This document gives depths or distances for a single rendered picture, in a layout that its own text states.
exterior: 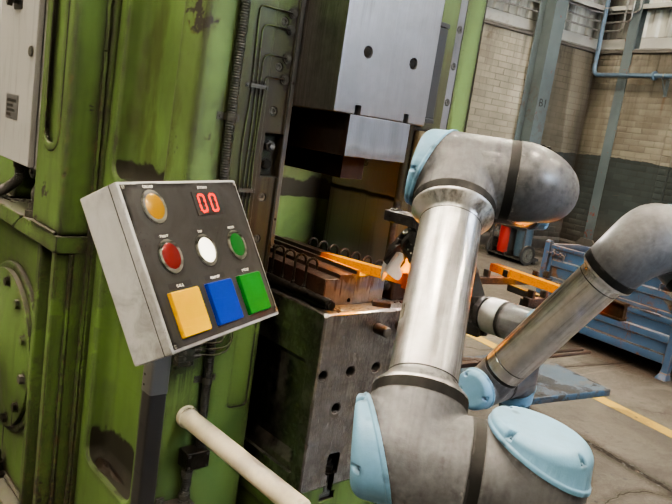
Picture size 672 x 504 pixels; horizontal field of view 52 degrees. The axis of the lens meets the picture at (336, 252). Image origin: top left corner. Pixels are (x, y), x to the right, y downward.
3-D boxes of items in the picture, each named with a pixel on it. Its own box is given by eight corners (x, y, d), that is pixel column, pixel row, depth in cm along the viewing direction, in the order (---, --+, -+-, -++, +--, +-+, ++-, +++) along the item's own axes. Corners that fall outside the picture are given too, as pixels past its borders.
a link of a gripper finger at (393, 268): (384, 293, 159) (408, 263, 156) (371, 275, 163) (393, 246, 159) (393, 293, 162) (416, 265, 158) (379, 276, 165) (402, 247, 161)
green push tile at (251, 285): (272, 307, 133) (259, 270, 134) (252, 314, 126) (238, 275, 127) (264, 309, 134) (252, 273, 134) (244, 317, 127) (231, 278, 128)
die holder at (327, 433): (407, 461, 191) (436, 305, 183) (299, 494, 165) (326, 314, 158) (286, 386, 231) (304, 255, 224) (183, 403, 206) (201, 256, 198)
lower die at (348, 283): (381, 301, 178) (386, 269, 176) (321, 306, 164) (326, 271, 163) (283, 262, 208) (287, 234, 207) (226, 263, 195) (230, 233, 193)
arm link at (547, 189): (609, 146, 93) (552, 186, 141) (525, 133, 95) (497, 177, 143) (593, 231, 93) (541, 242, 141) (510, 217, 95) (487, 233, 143)
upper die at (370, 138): (404, 163, 171) (410, 124, 170) (344, 156, 158) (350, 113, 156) (300, 143, 202) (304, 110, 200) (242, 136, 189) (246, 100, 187)
